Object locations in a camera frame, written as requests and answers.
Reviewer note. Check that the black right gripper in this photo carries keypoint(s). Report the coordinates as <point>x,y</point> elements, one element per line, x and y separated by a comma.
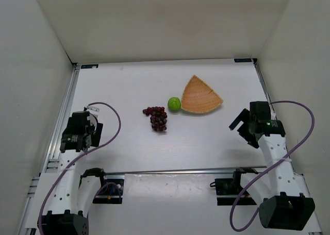
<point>247,127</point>

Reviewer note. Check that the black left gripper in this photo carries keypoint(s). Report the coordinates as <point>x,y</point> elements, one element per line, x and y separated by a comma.
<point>94,130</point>

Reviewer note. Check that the dark red fake grapes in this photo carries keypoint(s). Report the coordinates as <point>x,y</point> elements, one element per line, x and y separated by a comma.
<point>158,118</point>

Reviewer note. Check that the green fake fruit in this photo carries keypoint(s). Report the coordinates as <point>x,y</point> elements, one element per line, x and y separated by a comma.
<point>174,104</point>

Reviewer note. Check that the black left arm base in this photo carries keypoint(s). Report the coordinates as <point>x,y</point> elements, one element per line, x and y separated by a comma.
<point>112,190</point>

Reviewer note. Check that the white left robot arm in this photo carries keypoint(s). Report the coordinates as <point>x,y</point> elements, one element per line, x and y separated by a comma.
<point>66,208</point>

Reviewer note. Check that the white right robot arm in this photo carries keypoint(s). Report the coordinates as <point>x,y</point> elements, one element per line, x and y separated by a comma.
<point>280,200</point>

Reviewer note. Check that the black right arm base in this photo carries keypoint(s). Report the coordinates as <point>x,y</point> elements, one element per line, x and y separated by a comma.
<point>227,189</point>

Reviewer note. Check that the woven triangular fruit bowl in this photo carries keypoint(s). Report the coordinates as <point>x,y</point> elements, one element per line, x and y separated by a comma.
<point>199,98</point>

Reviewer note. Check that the blue right corner label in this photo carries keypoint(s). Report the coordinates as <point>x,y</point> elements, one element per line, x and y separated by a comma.
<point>242,60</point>

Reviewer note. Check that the blue corner label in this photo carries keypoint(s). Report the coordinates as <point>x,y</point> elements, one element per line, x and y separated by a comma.
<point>242,60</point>
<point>89,66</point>

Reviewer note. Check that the blue left corner label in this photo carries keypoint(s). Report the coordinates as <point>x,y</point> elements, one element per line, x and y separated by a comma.
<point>89,66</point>

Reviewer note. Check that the white front cover board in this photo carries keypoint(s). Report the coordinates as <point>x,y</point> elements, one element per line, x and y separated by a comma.
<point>172,204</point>

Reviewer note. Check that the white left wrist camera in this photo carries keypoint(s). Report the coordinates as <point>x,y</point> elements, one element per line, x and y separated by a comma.
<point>94,111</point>

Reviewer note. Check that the aluminium front rail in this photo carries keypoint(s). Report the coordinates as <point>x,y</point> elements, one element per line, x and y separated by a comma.
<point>225,170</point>

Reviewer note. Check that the aluminium right side rail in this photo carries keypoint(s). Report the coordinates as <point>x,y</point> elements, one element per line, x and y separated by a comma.
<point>261,79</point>

